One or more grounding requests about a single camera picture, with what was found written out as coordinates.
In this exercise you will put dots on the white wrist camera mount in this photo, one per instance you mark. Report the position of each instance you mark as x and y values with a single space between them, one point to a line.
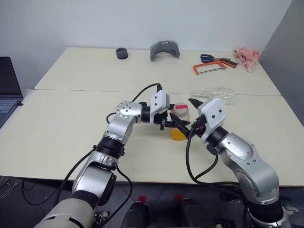
213 114
159 101

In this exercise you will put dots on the clear bottle with orange drink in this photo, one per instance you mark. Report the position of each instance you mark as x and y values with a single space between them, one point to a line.
181 114

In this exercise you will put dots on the black round cup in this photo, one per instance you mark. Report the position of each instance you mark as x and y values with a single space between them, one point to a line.
122 53

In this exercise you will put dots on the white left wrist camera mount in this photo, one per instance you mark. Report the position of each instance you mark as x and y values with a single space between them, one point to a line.
159 101

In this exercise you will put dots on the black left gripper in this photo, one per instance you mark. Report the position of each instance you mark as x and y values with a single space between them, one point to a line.
161 120

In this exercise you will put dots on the red tape piece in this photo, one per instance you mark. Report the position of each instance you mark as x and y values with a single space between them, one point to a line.
142 199
179 198

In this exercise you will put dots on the dark rounded shape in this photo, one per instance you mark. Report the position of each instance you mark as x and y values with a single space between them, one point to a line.
137 213
192 212

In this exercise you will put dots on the clear plastic bottle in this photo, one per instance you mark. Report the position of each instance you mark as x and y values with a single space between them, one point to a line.
221 95

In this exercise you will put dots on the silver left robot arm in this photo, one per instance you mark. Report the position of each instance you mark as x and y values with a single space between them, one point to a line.
123 128

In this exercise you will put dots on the pink cloth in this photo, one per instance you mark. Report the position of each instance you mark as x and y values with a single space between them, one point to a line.
245 57

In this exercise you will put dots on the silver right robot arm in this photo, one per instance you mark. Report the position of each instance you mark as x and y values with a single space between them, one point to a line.
247 154

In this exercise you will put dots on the dark grey laptop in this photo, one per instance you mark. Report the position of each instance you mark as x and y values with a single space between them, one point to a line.
9 90

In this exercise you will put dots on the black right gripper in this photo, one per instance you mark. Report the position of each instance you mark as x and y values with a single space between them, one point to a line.
198 127

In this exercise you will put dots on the grey curved plastic shell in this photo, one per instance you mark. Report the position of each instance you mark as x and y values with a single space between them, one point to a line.
164 47

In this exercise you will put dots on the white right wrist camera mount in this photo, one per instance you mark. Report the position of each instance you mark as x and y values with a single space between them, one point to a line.
213 114

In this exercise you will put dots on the orange hacksaw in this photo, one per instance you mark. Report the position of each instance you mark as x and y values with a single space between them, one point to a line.
197 69

